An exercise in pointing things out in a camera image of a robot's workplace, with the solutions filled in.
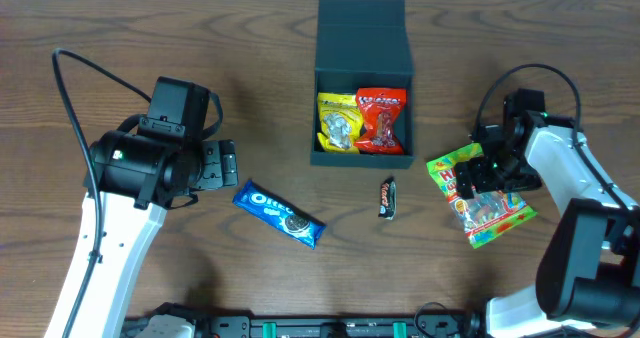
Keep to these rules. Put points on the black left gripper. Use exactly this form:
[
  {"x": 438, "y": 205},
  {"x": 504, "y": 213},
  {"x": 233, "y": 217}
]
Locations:
[{"x": 220, "y": 164}]

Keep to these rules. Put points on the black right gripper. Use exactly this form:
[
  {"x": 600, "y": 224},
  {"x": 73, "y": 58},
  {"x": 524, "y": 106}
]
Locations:
[{"x": 477, "y": 176}]

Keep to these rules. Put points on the Haribo gummy worms bag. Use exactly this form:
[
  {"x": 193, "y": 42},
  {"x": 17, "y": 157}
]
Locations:
[{"x": 488, "y": 215}]

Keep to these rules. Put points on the blue Oreo cookie pack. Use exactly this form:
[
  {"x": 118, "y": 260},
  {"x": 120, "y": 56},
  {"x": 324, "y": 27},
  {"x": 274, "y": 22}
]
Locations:
[{"x": 279, "y": 214}]

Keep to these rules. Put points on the red candy bag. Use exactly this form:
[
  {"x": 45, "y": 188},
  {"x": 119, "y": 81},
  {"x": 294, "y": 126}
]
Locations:
[{"x": 380, "y": 107}]

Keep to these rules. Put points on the yellow snack bag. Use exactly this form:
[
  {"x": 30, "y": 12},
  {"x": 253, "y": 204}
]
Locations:
[{"x": 341, "y": 122}]

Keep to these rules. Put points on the black gift box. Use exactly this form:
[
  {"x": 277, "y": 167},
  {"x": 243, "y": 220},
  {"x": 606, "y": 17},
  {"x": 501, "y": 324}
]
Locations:
[{"x": 362, "y": 44}]

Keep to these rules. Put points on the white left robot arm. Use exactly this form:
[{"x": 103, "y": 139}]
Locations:
[{"x": 134, "y": 173}]

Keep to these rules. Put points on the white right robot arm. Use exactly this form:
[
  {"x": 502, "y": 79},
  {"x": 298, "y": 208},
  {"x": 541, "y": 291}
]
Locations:
[{"x": 590, "y": 270}]

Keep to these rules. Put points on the small Mars chocolate bar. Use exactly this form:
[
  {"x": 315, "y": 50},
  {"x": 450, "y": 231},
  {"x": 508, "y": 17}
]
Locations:
[{"x": 388, "y": 199}]

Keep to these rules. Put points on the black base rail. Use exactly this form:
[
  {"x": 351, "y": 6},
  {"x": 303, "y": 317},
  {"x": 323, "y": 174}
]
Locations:
[{"x": 174, "y": 320}]

